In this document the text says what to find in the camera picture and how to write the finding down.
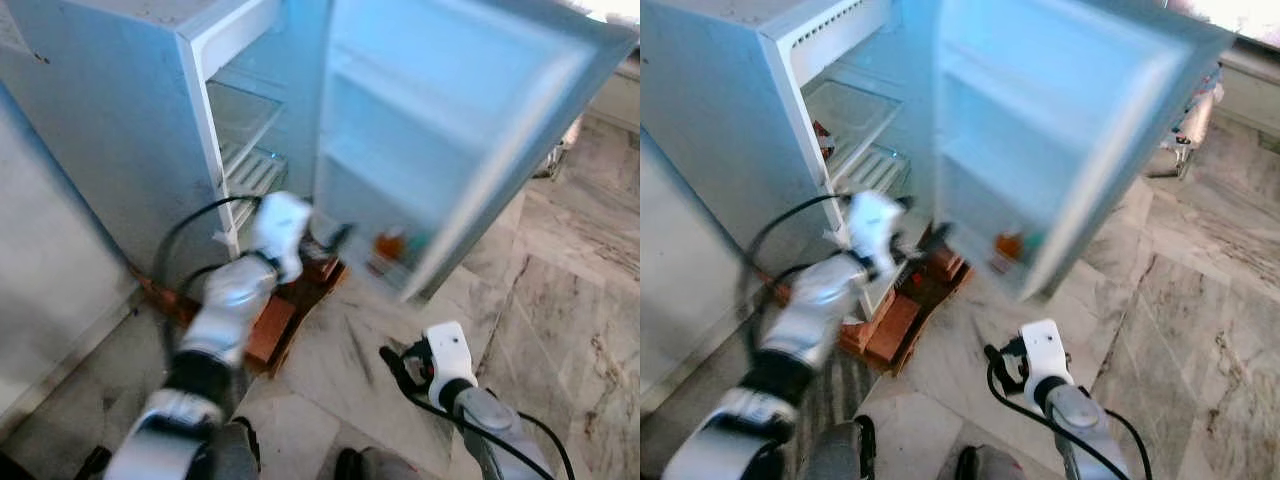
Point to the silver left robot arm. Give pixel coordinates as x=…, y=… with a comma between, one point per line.
x=815, y=305
x=228, y=305

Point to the glass fridge shelf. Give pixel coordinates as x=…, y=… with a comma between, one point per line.
x=850, y=112
x=238, y=115

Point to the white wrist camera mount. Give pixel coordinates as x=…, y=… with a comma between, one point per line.
x=280, y=228
x=875, y=225
x=452, y=352
x=1046, y=350

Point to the white fridge cabinet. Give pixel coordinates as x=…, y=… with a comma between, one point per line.
x=720, y=110
x=120, y=120

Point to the green item in door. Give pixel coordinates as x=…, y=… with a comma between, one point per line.
x=417, y=243
x=1033, y=240

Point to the grey robot leg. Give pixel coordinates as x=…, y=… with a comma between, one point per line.
x=238, y=452
x=995, y=464
x=842, y=450

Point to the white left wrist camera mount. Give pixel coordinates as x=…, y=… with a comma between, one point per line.
x=280, y=228
x=875, y=225

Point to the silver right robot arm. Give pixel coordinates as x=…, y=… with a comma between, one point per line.
x=1082, y=425
x=492, y=420

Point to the red item inside fridge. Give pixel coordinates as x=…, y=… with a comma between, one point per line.
x=824, y=140

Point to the grey left robot leg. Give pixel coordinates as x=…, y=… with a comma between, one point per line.
x=842, y=450
x=238, y=452

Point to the grey right robot leg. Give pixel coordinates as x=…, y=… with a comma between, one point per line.
x=995, y=464

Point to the silver metal object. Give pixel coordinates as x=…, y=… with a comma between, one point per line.
x=1190, y=130
x=562, y=150

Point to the orange item in door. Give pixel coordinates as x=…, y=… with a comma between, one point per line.
x=390, y=246
x=1008, y=246

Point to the white fridge door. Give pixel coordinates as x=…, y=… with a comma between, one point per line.
x=1060, y=110
x=450, y=110

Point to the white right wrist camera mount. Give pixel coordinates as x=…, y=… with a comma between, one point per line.
x=452, y=352
x=1046, y=350

